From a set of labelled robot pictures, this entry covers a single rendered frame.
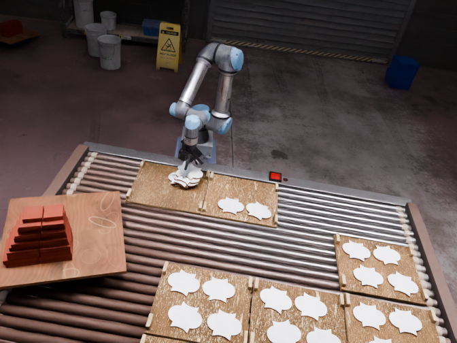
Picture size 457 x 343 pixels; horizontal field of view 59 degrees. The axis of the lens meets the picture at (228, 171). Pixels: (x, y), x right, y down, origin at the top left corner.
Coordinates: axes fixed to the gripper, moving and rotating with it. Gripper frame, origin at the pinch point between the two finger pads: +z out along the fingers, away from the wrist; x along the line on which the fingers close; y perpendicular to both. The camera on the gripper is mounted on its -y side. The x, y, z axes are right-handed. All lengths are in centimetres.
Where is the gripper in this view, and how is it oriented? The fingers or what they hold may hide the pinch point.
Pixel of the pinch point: (191, 171)
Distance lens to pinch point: 231.1
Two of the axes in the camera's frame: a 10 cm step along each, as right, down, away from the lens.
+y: -8.8, -3.8, 2.8
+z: -1.3, 7.7, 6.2
